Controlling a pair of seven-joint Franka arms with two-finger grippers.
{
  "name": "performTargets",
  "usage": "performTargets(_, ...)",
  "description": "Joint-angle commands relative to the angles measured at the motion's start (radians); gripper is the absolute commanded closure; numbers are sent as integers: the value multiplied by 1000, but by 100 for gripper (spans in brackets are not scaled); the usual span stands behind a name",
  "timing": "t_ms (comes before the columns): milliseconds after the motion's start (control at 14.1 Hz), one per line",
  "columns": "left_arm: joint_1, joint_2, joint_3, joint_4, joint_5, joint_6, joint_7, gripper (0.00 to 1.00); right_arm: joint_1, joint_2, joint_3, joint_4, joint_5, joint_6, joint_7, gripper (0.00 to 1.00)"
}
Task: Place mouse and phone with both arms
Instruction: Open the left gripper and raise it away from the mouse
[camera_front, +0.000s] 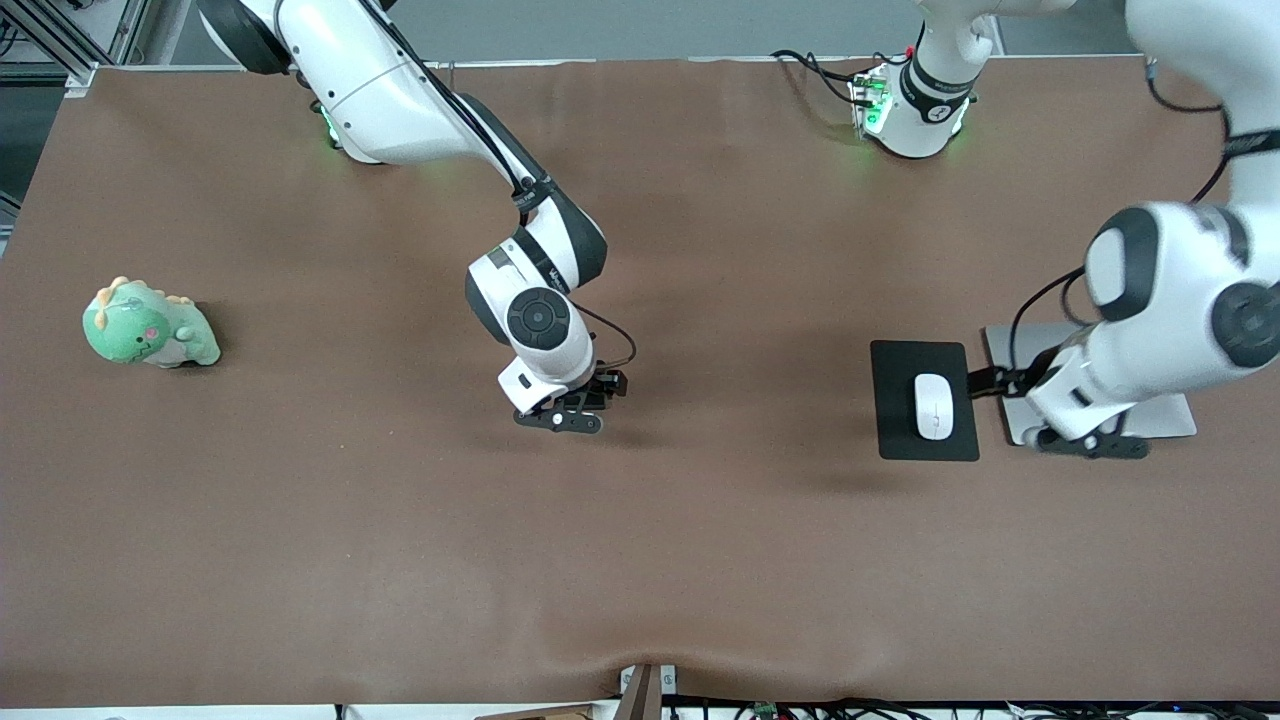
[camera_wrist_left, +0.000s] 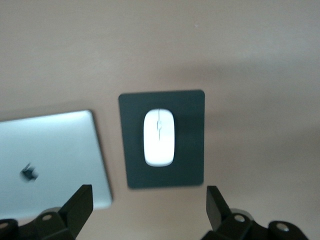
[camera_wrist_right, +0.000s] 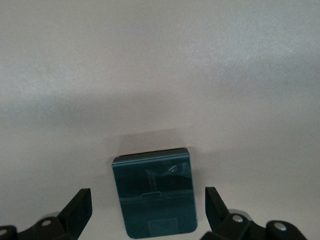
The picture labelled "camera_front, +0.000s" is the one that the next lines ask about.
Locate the silver laptop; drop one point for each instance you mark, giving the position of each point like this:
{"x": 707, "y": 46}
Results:
{"x": 1165, "y": 418}

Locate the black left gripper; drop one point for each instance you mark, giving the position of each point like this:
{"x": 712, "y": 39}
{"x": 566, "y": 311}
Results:
{"x": 1013, "y": 380}

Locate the white computer mouse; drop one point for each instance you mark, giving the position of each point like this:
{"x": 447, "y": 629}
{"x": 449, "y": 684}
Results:
{"x": 933, "y": 405}

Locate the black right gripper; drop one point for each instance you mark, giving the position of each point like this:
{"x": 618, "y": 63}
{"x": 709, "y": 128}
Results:
{"x": 603, "y": 383}

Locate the black mouse pad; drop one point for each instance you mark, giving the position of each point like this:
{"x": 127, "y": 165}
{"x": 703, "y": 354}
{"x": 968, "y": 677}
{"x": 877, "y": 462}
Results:
{"x": 895, "y": 400}

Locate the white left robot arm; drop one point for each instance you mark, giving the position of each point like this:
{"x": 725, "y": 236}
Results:
{"x": 1170, "y": 300}

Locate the brown table cover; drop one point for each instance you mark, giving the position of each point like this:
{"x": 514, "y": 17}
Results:
{"x": 640, "y": 560}

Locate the metal table edge bracket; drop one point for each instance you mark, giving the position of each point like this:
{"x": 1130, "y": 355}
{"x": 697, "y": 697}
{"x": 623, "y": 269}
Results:
{"x": 648, "y": 690}

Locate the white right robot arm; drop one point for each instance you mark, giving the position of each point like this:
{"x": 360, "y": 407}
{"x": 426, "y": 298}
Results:
{"x": 370, "y": 90}

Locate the green dinosaur plush toy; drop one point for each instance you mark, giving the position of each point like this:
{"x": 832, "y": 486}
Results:
{"x": 135, "y": 330}

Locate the aluminium frame profile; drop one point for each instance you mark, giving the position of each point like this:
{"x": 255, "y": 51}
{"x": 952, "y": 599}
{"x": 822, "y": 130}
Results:
{"x": 70, "y": 45}

